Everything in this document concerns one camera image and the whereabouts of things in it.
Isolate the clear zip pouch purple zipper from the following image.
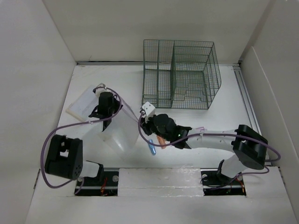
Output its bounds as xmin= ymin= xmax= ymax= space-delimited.
xmin=83 ymin=88 xmax=139 ymax=159

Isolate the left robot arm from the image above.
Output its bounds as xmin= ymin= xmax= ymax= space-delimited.
xmin=40 ymin=89 xmax=122 ymax=189

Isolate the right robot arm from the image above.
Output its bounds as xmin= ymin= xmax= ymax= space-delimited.
xmin=138 ymin=114 xmax=268 ymax=184

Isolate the orange marker pen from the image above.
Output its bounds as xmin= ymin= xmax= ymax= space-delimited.
xmin=157 ymin=136 xmax=166 ymax=149

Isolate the blue marker pen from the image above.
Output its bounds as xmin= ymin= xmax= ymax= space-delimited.
xmin=148 ymin=139 xmax=157 ymax=156

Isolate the white notebook booklet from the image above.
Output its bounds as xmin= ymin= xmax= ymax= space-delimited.
xmin=66 ymin=85 xmax=98 ymax=122

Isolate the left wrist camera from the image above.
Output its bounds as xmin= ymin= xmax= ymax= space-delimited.
xmin=93 ymin=83 xmax=107 ymax=95

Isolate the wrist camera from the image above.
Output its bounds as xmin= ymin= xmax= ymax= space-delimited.
xmin=141 ymin=101 xmax=156 ymax=123
xmin=93 ymin=83 xmax=107 ymax=95

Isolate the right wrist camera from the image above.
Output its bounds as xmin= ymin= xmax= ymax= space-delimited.
xmin=141 ymin=101 xmax=156 ymax=123

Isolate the green wire mesh organizer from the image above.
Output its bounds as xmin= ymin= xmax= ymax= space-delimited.
xmin=142 ymin=39 xmax=221 ymax=110

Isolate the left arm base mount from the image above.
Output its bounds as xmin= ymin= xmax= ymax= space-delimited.
xmin=74 ymin=164 xmax=120 ymax=197

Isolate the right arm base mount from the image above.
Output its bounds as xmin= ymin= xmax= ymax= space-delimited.
xmin=200 ymin=160 xmax=246 ymax=196

